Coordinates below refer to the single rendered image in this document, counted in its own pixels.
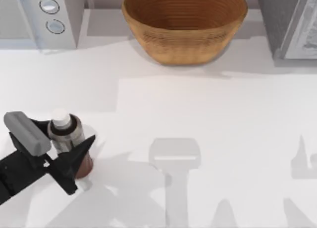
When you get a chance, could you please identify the pale grey rounded box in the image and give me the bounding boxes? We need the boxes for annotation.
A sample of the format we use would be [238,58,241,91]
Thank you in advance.
[3,111,52,157]

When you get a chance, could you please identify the grey cabinet door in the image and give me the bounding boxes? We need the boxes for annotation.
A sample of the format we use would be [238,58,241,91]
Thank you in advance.
[279,0,317,60]

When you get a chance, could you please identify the brown bottle with white cap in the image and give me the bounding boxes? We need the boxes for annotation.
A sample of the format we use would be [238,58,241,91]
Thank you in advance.
[47,108,95,180]

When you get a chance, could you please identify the large microwave knob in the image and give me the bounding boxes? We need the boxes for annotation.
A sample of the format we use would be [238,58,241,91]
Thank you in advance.
[39,0,60,15]

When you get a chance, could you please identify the pale microwave oven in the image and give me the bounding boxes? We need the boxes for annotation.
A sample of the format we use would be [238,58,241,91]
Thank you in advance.
[0,0,86,51]

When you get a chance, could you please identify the small microwave knob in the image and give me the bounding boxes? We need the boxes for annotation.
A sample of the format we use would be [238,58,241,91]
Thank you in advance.
[45,18,66,35]

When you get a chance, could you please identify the brown woven basket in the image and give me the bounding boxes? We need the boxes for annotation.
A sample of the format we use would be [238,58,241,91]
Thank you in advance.
[121,0,249,66]

